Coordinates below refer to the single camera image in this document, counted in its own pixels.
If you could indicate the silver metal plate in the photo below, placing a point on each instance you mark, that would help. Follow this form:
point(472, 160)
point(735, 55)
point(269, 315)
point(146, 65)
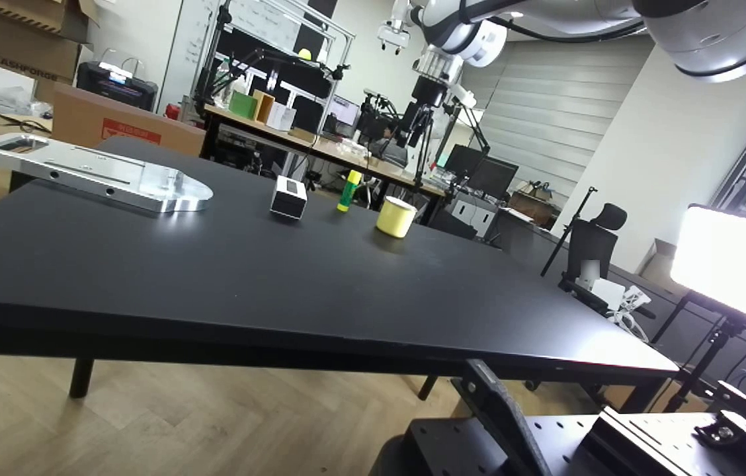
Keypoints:
point(100, 174)

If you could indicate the black metal mount base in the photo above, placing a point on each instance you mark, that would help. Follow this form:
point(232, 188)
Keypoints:
point(501, 439)

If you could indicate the green yellow glue stick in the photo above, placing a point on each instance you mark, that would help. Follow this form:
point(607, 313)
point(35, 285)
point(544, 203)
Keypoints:
point(347, 191)

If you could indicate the small white black box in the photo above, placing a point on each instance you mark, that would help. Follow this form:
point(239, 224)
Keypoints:
point(289, 196)

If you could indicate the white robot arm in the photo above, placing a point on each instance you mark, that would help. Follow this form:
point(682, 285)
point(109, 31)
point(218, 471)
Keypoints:
point(702, 39)

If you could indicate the bright white light panel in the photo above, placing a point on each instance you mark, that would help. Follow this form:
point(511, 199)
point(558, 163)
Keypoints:
point(710, 256)

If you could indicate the black office chair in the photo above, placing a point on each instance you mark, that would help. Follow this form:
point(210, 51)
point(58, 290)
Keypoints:
point(589, 242)

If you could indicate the black computer monitor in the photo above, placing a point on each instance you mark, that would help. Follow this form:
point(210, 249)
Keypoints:
point(482, 174)

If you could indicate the yellow mug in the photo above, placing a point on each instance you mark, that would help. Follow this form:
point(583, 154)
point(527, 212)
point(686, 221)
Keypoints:
point(396, 217)

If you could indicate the black printer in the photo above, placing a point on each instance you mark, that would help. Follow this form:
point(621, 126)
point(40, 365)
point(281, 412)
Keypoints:
point(116, 84)

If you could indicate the brown cardboard box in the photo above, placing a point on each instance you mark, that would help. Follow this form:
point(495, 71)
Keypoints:
point(92, 121)

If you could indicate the wooden workbench with shelves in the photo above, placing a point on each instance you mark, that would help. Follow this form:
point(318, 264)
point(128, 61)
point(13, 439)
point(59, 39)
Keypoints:
point(255, 49)

